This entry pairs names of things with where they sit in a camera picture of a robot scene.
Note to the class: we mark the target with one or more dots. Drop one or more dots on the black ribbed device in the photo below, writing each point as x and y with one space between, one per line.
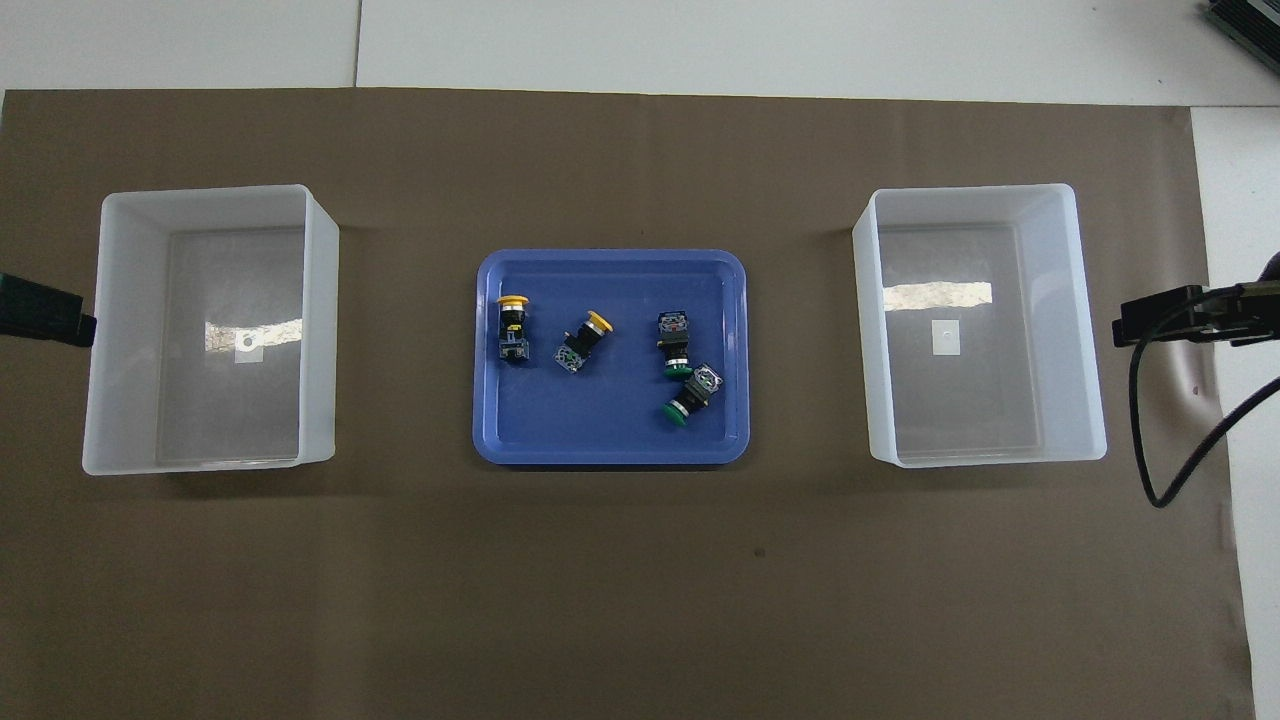
1250 25

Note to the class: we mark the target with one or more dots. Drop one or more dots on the plain white label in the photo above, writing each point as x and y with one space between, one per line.
946 338

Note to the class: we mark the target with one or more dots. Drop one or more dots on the translucent white plastic box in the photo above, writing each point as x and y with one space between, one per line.
960 420
230 420

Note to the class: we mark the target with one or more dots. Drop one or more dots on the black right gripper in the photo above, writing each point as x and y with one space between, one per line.
1250 325

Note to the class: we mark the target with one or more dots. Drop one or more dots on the yellow push button switch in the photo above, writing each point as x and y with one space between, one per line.
513 335
580 345

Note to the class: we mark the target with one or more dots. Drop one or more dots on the white label with hole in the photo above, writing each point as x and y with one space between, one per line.
252 355

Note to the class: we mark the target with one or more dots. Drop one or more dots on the brown paper table mat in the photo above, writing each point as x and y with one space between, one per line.
640 600

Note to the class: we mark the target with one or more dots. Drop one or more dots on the green push button switch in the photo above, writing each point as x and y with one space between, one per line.
673 335
700 390

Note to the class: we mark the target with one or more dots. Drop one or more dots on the blue plastic tray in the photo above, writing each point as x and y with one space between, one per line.
610 420

